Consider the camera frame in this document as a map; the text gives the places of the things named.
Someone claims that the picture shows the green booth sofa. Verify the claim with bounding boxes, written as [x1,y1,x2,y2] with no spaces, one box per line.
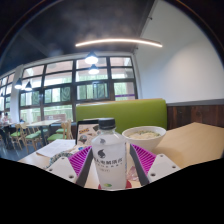
[75,98,168,135]

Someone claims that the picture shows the light wooden dining table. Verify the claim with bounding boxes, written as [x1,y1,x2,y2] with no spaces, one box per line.
[25,118,62,136]

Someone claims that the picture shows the white paper sheet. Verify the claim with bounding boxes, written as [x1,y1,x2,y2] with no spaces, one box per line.
[35,138,77,159]

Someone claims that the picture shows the person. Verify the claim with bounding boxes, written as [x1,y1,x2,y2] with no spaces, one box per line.
[0,111,6,134]
[3,112,12,125]

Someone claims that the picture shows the black tablet with stickers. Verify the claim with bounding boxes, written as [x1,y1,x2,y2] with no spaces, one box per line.
[75,119,102,147]

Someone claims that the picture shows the clear plastic wrapper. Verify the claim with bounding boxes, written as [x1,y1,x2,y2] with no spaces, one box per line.
[126,165,140,182]

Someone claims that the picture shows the white drink bottle black cap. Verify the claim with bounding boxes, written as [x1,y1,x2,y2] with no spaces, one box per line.
[90,117,128,191]

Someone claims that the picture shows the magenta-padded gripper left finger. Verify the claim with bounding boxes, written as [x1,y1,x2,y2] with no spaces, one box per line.
[45,145,95,188]

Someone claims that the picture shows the white ceramic bowl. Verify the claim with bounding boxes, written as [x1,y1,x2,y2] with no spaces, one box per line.
[121,125,167,153]

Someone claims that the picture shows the dark-framed window wall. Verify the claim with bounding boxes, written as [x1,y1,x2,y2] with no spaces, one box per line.
[0,55,139,123]

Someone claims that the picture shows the wooden chairs with green seats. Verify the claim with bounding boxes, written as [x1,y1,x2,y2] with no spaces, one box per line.
[9,119,74,152]

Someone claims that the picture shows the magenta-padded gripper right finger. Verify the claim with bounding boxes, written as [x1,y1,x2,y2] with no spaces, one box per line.
[128,143,181,187]

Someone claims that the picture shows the pendant ceiling lamps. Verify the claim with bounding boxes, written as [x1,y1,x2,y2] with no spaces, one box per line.
[12,50,101,92]

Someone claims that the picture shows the curved linear ceiling light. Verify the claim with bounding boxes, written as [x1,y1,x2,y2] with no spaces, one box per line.
[74,37,164,49]

